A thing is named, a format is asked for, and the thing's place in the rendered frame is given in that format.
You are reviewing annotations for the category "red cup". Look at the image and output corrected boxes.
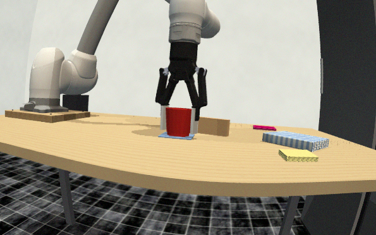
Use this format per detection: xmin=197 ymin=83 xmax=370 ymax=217
xmin=166 ymin=107 xmax=191 ymax=137

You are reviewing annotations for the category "flat magenta square pad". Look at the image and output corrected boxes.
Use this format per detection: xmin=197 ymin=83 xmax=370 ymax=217
xmin=253 ymin=125 xmax=276 ymax=131

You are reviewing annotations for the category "blue and white checkered towel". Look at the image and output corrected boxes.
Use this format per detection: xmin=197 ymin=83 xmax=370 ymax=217
xmin=262 ymin=131 xmax=329 ymax=152

